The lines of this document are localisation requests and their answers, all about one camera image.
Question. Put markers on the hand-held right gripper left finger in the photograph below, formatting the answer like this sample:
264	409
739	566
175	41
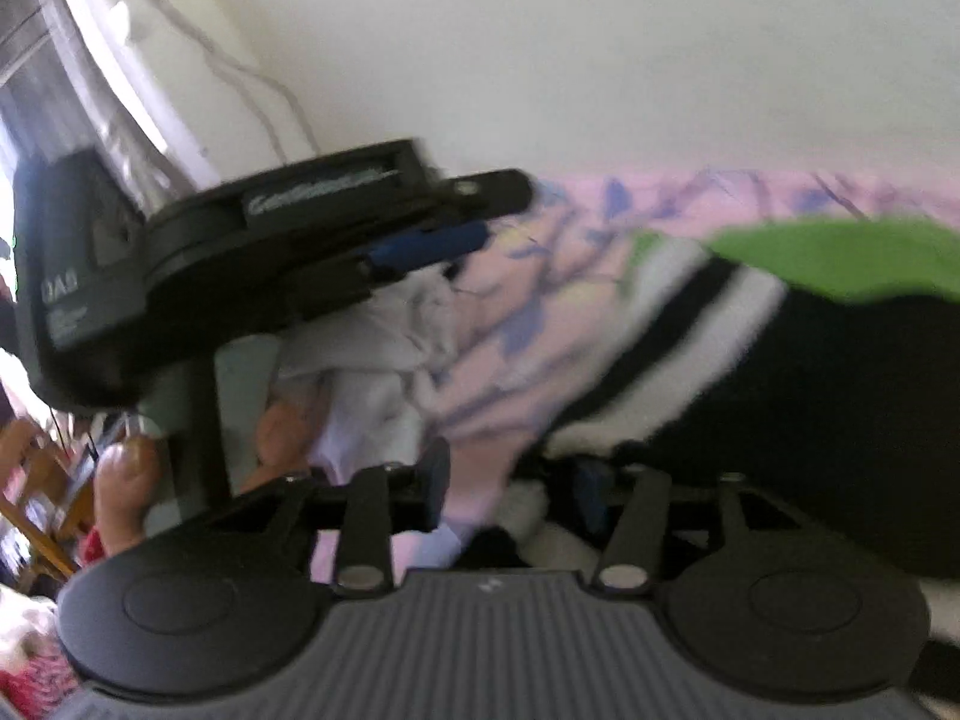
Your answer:
436	484

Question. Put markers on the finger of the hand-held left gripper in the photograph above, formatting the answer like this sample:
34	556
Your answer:
427	246
491	191

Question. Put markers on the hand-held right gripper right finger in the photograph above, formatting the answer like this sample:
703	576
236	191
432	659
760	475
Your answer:
594	499

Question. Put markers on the black white striped garment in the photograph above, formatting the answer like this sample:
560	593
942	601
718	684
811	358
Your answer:
787	390

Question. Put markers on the green knitted sweater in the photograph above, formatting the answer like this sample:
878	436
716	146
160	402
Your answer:
825	259

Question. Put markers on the person's left hand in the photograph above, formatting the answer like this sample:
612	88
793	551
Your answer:
124	502

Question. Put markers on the pink floral bed sheet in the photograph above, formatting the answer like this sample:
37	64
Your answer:
487	412

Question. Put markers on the wooden furniture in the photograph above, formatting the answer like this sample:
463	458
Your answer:
37	487

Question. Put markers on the red white cloth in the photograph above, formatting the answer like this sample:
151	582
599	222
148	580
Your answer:
30	660

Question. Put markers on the white window frame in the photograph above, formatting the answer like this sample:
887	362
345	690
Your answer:
150	90

